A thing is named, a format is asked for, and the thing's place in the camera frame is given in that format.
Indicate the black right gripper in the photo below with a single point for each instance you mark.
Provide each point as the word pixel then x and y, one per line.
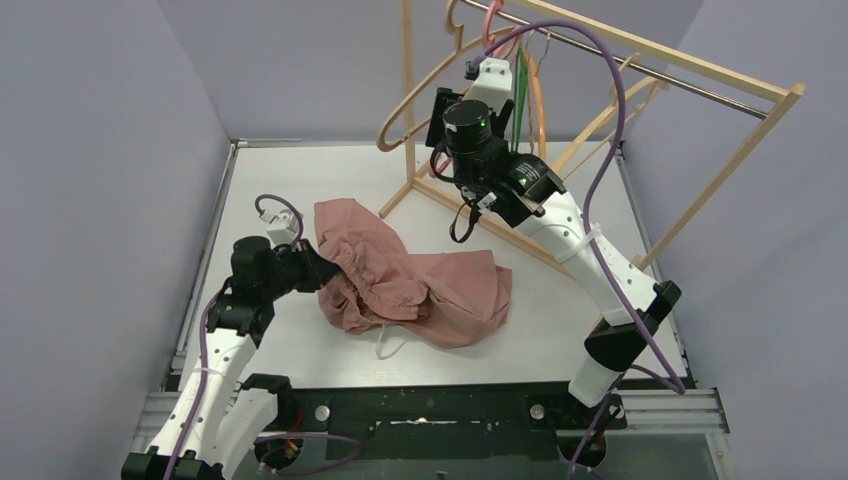
pixel 438 133

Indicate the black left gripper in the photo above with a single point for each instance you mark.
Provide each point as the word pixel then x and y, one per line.
pixel 318 266

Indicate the pink shorts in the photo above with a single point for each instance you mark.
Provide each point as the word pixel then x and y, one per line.
pixel 450 300

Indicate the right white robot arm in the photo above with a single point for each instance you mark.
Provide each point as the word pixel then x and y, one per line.
pixel 531 198

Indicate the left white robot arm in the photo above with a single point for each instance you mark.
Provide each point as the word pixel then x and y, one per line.
pixel 220 413

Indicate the green plastic hanger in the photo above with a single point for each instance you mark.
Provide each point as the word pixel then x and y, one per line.
pixel 519 98

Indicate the orange plastic hanger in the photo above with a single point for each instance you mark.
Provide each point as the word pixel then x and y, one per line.
pixel 536 111

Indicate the wooden clothes rack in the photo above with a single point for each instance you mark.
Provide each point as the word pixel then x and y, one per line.
pixel 400 127

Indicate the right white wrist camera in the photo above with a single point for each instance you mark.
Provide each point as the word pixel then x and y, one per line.
pixel 491 82

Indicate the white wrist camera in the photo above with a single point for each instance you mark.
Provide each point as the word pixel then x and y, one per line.
pixel 491 82
pixel 284 227

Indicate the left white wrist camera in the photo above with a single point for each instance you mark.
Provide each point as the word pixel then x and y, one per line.
pixel 284 227

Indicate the white shorts drawstring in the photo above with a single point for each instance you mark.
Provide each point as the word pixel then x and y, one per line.
pixel 386 346

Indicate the black metal base frame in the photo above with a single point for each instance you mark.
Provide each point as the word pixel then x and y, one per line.
pixel 536 421

